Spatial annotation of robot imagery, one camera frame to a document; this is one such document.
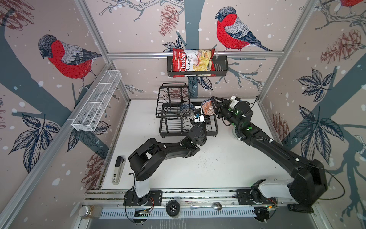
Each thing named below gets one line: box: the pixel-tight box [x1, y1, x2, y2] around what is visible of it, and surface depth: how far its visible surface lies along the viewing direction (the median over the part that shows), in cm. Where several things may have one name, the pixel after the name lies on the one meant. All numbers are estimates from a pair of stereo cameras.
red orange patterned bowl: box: [200, 97, 215, 116], surface depth 81 cm
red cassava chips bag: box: [172, 48, 217, 78], surface depth 90 cm
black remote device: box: [287, 203, 315, 213], surface depth 69 cm
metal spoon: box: [190, 201, 223, 211], surface depth 73 cm
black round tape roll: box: [165, 199, 181, 218], surface depth 63 cm
